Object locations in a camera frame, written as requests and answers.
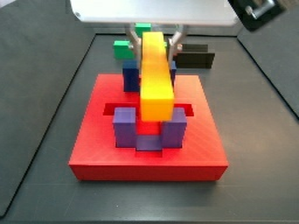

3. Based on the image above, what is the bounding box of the red slotted board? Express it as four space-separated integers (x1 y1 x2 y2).
69 74 228 181

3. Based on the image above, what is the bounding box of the yellow rectangular block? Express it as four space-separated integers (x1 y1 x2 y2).
140 31 173 122

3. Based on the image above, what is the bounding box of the purple U-shaped block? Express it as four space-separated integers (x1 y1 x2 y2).
112 107 187 151

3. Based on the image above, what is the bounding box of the blue U-shaped block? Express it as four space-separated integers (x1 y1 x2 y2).
121 59 177 93

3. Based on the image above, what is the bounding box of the green stepped block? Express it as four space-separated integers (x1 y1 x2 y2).
113 23 167 60

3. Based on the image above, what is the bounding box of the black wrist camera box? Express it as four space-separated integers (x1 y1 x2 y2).
228 0 285 32

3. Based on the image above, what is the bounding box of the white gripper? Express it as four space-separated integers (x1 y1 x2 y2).
69 0 237 64

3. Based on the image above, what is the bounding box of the black angled bracket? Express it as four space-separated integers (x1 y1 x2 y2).
172 44 215 69

